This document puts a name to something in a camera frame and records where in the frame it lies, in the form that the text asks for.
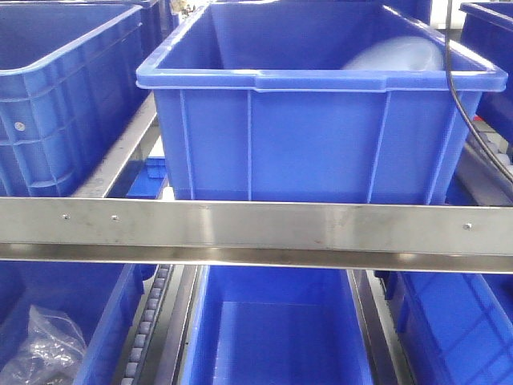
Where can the blue floor bin near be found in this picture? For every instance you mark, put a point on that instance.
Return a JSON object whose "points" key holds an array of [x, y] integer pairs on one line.
{"points": [[150, 181]]}

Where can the blue bin upper left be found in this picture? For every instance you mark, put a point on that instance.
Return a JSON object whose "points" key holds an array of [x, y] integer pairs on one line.
{"points": [[68, 90]]}

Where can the stainless steel shelf rail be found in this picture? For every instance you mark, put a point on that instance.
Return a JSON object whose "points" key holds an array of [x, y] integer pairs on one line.
{"points": [[376, 237]]}

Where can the blue bin lower right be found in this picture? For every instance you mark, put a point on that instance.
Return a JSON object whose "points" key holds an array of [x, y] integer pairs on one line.
{"points": [[454, 328]]}

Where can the roller track rail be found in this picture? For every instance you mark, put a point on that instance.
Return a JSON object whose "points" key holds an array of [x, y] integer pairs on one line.
{"points": [[146, 325]]}

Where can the blue bin lower left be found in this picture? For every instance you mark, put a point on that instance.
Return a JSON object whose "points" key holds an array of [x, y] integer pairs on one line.
{"points": [[101, 299]]}

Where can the blue bin lower middle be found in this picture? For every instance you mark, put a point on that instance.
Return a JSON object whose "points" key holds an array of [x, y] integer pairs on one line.
{"points": [[262, 325]]}

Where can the clear plastic bag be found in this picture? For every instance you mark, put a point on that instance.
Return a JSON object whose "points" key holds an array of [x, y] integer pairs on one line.
{"points": [[51, 353]]}

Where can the blue bin upper middle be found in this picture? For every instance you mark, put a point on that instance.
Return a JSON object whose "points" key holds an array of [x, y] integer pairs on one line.
{"points": [[253, 106]]}

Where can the blue bin upper right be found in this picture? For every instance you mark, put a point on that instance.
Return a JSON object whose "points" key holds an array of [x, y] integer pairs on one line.
{"points": [[487, 31]]}

